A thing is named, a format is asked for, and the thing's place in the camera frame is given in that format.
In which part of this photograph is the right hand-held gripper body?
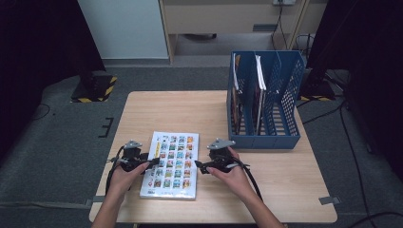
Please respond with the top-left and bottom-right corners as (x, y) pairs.
(207, 138), (245, 174)

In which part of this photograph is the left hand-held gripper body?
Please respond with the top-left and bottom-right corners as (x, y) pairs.
(110, 140), (150, 174)

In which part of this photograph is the white picture-grid magazine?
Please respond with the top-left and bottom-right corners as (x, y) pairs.
(140, 131), (200, 201)

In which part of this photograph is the blue file rack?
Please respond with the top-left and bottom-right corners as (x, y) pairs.
(226, 50), (306, 150)

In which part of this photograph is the person's left hand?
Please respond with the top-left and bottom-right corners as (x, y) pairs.
(108, 161), (150, 199)

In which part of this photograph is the person's right hand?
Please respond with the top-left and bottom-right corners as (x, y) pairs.
(205, 146), (255, 201)

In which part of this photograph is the grey tape piece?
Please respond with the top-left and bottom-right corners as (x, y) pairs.
(85, 195), (107, 207)
(317, 196), (341, 206)

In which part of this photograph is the white cabinet panel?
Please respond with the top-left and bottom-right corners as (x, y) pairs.
(77, 0), (169, 60)

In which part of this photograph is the black curtain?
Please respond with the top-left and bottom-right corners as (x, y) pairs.
(0, 0), (107, 160)
(305, 0), (403, 174)

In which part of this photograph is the light wooden desk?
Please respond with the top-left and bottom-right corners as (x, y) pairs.
(158, 0), (329, 65)

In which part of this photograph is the left hand-held gripper cable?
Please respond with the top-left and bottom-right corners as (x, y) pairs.
(105, 145), (126, 194)

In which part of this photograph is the hand-held gripper cable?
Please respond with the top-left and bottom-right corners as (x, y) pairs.
(234, 156), (264, 202)
(105, 145), (126, 194)

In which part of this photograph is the right hand-held gripper cable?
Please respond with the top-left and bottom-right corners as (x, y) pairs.
(234, 156), (264, 202)

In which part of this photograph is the thin black floor cable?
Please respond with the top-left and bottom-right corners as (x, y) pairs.
(339, 104), (372, 222)

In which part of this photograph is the grey desk handle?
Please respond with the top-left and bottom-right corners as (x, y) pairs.
(252, 23), (278, 32)

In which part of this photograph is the black hanging cable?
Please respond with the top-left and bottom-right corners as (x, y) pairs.
(270, 4), (289, 50)

